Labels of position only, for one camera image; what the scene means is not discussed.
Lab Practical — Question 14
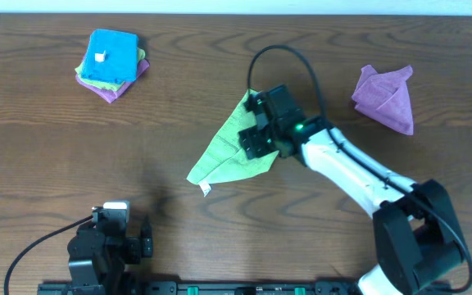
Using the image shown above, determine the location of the green microfiber cloth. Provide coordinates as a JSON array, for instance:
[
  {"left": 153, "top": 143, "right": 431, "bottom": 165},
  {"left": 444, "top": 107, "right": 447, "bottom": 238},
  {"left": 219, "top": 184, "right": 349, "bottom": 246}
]
[{"left": 186, "top": 93, "right": 279, "bottom": 196}]

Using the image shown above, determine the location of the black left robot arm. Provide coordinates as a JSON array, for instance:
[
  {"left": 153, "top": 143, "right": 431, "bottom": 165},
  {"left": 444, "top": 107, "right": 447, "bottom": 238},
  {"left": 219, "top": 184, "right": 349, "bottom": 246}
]
[{"left": 67, "top": 212, "right": 153, "bottom": 295}]

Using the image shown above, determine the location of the folded green cloth in stack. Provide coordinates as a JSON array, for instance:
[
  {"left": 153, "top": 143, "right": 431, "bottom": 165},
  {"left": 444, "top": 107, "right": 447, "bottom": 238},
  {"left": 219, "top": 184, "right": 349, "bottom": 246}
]
[{"left": 75, "top": 48, "right": 149, "bottom": 92}]

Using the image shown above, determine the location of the crumpled purple cloth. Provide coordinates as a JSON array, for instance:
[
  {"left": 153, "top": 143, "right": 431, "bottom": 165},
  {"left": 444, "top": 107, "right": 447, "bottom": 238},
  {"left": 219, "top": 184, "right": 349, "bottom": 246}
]
[{"left": 352, "top": 65, "right": 414, "bottom": 135}]

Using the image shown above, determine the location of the folded purple cloth in stack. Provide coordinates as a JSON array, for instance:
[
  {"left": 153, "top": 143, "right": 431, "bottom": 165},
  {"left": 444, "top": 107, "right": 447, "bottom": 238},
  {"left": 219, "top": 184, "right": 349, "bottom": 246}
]
[{"left": 75, "top": 74, "right": 130, "bottom": 103}]

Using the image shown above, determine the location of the folded blue cloth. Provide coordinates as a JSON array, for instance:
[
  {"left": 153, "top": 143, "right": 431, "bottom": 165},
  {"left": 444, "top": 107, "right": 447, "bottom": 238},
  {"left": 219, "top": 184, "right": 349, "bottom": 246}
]
[{"left": 80, "top": 29, "right": 138, "bottom": 84}]

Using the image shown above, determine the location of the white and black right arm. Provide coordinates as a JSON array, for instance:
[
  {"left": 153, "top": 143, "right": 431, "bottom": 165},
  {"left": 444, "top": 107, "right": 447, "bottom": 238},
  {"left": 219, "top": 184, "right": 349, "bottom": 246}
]
[{"left": 238, "top": 88, "right": 472, "bottom": 294}]

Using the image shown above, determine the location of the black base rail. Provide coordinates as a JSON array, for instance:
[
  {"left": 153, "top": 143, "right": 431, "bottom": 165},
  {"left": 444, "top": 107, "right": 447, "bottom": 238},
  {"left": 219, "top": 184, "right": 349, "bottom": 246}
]
[{"left": 36, "top": 279, "right": 454, "bottom": 295}]

